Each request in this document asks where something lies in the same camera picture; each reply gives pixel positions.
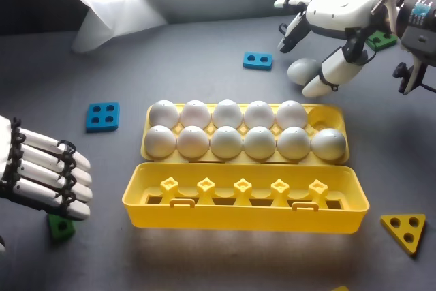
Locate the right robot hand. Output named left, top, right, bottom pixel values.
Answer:
left=273, top=0, right=393, bottom=99

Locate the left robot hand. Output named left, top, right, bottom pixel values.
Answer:
left=0, top=115, right=93, bottom=255

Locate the white toy egg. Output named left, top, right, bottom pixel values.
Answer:
left=276, top=126, right=311, bottom=161
left=176, top=125, right=210, bottom=159
left=275, top=99, right=308, bottom=128
left=179, top=99, right=211, bottom=129
left=212, top=99, right=244, bottom=127
left=243, top=99, right=275, bottom=128
left=243, top=126, right=277, bottom=160
left=210, top=125, right=244, bottom=159
left=149, top=99, right=181, bottom=127
left=144, top=125, right=178, bottom=158
left=310, top=127, right=347, bottom=162
left=287, top=58, right=323, bottom=87

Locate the yellow plastic egg carton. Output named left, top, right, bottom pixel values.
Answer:
left=121, top=102, right=371, bottom=236

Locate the green two-hole block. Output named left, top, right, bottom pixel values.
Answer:
left=47, top=213, right=76, bottom=241
left=366, top=30, right=399, bottom=52

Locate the blue four-hole block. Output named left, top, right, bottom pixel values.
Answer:
left=85, top=101, right=121, bottom=134

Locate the blue two-hole block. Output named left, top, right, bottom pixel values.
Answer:
left=242, top=52, right=275, bottom=72

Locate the grey table cloth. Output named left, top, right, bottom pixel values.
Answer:
left=0, top=7, right=436, bottom=291

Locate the white curtain cloth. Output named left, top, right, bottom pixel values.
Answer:
left=57, top=0, right=170, bottom=54

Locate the yellow triangle three-hole block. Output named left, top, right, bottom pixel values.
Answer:
left=380, top=213, right=427, bottom=257

